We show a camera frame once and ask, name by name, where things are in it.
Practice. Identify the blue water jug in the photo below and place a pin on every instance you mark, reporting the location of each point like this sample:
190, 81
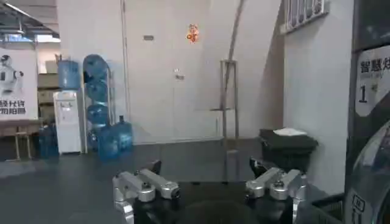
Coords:
107, 144
123, 135
98, 114
69, 74
97, 90
95, 67
48, 141

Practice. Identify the black waste bin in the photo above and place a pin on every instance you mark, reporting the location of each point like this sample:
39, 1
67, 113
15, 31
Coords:
286, 152

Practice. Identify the black laundry basket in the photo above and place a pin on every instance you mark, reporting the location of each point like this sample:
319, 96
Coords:
329, 207

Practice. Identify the white paper sheet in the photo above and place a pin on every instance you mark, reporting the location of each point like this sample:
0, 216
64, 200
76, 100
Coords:
289, 131

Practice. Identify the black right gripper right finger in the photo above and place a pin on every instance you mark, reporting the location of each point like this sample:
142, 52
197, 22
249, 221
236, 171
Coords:
274, 182

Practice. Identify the metal jug rack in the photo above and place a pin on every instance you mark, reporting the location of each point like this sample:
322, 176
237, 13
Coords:
109, 97

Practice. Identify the metal pole stand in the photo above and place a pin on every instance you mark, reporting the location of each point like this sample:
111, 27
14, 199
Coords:
235, 100

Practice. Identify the small grey door plate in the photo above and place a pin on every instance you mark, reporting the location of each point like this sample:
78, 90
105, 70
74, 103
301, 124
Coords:
148, 37

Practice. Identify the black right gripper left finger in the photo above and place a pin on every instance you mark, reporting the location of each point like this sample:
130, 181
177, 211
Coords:
143, 182

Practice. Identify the white water dispenser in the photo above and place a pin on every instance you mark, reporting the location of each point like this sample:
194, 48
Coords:
67, 124

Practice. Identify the white robot poster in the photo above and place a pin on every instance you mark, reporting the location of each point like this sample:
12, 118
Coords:
18, 85

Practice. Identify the red door ornament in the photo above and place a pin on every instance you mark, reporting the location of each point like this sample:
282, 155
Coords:
192, 33

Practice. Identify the wooden table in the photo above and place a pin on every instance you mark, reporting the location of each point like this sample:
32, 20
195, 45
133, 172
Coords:
18, 126

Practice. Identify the white framed wall window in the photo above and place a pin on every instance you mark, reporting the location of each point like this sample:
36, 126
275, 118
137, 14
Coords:
304, 12

